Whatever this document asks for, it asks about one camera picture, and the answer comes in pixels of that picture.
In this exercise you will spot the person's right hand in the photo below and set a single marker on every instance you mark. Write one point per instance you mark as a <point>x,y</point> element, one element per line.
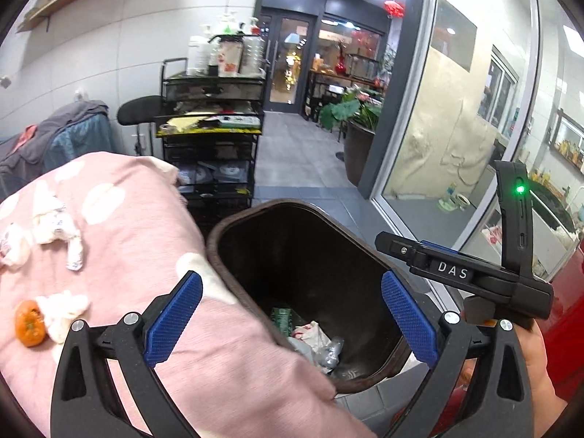
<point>540,374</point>

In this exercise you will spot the dark brown trash bin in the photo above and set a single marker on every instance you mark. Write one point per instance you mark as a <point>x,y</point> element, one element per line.
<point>296,260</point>

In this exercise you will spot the grey clothes pile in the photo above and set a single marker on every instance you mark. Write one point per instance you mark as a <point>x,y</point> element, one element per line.
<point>68,137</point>

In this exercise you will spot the red vase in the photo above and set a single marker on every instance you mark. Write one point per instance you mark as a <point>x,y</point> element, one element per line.
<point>340,66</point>

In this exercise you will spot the dark hall table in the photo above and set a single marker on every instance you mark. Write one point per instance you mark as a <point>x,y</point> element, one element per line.
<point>319,82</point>

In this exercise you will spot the green label pump bottle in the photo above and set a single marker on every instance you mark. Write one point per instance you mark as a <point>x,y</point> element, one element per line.
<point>227,25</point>

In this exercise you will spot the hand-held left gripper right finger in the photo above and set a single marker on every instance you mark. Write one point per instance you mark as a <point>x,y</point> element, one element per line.
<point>408,319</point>

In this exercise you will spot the black round stool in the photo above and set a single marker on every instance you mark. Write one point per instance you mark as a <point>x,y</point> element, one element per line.
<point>139,109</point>

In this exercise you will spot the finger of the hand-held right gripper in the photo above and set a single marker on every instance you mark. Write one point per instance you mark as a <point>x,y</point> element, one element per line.
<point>397,246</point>
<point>440,248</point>

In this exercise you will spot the black trolley cart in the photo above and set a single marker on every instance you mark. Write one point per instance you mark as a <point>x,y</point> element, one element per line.
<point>210,159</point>

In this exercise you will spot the person's red clothing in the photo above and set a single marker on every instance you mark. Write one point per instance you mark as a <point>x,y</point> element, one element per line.
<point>568,342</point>

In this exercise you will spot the red cloth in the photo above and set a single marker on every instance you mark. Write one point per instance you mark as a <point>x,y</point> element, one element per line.
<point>25,138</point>

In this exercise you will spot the small orange tangerine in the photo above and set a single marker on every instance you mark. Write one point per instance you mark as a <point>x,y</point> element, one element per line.
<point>30,324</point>

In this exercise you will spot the yellow cloth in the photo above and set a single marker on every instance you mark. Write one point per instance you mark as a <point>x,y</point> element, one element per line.
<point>180,125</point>

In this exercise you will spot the red hanging ornament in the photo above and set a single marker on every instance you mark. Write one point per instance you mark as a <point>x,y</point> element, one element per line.
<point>394,8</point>

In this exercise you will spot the clear ribbed plastic bottle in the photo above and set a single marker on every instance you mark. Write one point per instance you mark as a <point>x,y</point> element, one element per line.
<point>253,57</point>

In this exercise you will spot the small white pump bottle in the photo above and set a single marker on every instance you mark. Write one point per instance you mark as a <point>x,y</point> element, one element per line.
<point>253,27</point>

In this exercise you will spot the pink polka dot blanket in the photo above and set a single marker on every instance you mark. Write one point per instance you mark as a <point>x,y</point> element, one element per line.
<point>137,246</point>

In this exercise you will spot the glass double door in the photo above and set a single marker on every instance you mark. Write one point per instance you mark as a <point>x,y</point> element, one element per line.
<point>285,59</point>

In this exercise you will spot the clear plastic wrapper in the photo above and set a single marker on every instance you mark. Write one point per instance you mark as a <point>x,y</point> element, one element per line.
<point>329,352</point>

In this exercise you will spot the white power strip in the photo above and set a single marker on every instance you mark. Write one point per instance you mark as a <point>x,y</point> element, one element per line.
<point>239,122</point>

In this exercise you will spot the white red printed plastic bag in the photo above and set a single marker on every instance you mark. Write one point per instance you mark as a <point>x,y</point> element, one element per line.
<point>310,333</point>

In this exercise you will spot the red and white paper cup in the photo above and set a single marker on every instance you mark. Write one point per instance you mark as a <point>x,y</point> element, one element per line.
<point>229,59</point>

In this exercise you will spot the white paper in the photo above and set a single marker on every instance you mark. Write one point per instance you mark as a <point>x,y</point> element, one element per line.
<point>57,228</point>

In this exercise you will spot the wall socket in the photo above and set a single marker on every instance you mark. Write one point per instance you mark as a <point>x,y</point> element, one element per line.
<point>80,96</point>

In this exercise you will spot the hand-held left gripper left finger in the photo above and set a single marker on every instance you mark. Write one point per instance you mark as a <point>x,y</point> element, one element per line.
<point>175,315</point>

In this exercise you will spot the white tissue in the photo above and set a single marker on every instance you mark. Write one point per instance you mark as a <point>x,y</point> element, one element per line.
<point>64,312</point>

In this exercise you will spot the potted green plant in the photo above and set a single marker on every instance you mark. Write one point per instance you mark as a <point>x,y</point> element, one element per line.
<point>351,114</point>

